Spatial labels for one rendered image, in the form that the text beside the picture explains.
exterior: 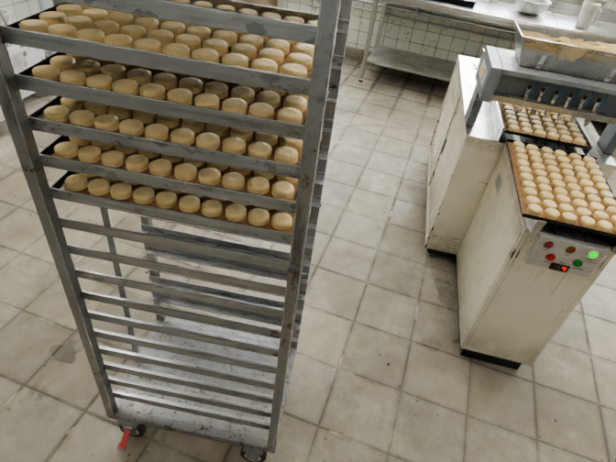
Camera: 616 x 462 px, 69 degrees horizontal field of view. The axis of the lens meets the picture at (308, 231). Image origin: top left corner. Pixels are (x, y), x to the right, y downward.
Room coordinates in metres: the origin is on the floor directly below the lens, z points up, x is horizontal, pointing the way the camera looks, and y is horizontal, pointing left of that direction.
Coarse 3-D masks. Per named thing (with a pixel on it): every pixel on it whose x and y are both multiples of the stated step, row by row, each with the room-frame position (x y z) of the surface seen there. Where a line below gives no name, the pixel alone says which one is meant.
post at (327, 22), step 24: (336, 0) 0.75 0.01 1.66; (336, 24) 0.76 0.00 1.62; (312, 72) 0.75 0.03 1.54; (312, 96) 0.75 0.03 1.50; (312, 120) 0.75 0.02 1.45; (312, 144) 0.75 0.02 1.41; (312, 168) 0.75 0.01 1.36; (312, 192) 0.75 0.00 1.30; (288, 288) 0.75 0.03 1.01; (288, 312) 0.75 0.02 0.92; (288, 336) 0.75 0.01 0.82; (288, 360) 0.77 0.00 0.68
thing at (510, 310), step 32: (512, 192) 1.67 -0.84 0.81; (480, 224) 1.88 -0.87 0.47; (512, 224) 1.51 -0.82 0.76; (480, 256) 1.68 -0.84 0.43; (512, 256) 1.38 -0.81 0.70; (608, 256) 1.34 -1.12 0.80; (480, 288) 1.50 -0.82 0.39; (512, 288) 1.37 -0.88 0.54; (544, 288) 1.36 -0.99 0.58; (576, 288) 1.34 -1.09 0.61; (480, 320) 1.38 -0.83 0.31; (512, 320) 1.36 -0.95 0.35; (544, 320) 1.35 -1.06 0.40; (480, 352) 1.37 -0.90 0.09; (512, 352) 1.35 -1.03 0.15
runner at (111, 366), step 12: (132, 372) 0.81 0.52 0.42; (144, 372) 0.81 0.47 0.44; (156, 372) 0.83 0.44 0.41; (180, 384) 0.80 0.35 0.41; (192, 384) 0.80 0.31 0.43; (204, 384) 0.80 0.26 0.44; (216, 384) 0.82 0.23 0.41; (240, 396) 0.79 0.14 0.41; (252, 396) 0.79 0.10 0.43; (264, 396) 0.80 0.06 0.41
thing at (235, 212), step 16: (80, 176) 0.89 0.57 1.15; (96, 176) 0.92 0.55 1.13; (96, 192) 0.84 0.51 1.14; (112, 192) 0.84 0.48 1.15; (128, 192) 0.86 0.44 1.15; (144, 192) 0.86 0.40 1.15; (160, 192) 0.87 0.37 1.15; (176, 192) 0.90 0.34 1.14; (176, 208) 0.84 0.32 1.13; (192, 208) 0.83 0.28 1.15; (208, 208) 0.84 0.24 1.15; (224, 208) 0.87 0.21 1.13; (240, 208) 0.85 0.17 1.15; (256, 208) 0.86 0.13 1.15; (256, 224) 0.82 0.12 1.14; (272, 224) 0.82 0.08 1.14; (288, 224) 0.82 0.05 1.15
